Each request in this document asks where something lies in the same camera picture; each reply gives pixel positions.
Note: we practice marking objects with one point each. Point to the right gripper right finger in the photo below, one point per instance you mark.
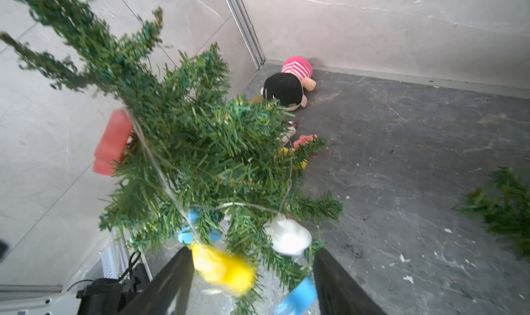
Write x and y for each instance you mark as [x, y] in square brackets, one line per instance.
[337, 292]

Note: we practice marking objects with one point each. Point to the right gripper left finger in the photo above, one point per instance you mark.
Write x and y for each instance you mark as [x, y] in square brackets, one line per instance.
[169, 291]

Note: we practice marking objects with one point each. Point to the blue star light centre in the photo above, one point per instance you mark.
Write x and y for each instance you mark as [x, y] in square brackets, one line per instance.
[299, 300]

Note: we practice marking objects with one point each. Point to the blue star light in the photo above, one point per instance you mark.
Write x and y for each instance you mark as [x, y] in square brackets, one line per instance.
[193, 230]
[299, 300]

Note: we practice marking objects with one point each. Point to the yellow star light with face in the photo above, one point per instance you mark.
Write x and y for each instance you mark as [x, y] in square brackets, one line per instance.
[219, 268]

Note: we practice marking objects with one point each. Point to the green christmas tree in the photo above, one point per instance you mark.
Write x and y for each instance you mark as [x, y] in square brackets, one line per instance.
[503, 207]
[191, 147]

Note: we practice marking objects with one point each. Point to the pink star light plain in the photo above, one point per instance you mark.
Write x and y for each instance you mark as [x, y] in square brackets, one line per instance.
[110, 149]

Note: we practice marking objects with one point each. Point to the yellow star light small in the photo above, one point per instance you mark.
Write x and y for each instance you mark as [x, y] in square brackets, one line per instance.
[293, 158]

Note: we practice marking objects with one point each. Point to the pink star light with face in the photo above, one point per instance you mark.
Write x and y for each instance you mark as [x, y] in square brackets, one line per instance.
[305, 140]

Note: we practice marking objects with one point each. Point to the white cloud light centre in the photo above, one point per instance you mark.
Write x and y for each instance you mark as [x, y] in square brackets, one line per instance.
[289, 133]

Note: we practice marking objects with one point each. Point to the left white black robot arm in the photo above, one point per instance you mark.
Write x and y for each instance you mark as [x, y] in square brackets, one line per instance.
[88, 296]

